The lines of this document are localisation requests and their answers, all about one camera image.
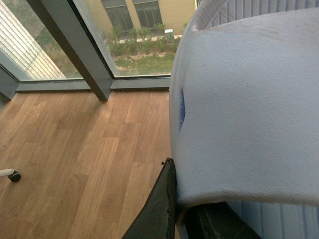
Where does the window frame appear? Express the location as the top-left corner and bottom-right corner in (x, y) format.
(0, 0), (170, 103)

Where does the white chair leg caster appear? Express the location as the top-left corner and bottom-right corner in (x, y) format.
(0, 168), (21, 182)

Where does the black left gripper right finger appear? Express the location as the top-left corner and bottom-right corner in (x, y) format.
(186, 202), (260, 239)

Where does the light blue slide slipper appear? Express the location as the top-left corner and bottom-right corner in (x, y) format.
(168, 0), (319, 239)

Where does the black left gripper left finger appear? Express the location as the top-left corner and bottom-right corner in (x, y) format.
(123, 158), (176, 239)

